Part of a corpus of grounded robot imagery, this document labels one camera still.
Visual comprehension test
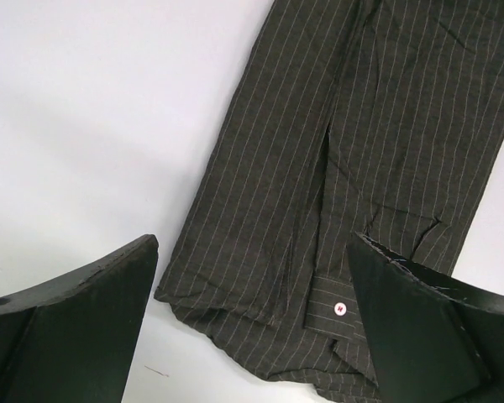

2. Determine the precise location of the dark pinstriped long sleeve shirt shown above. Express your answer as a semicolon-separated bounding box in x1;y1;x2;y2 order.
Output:
154;0;504;402

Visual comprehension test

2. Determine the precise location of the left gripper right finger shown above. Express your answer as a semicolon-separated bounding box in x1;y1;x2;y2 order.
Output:
347;233;504;403

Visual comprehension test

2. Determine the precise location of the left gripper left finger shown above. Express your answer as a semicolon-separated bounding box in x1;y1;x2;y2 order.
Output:
0;234;159;403

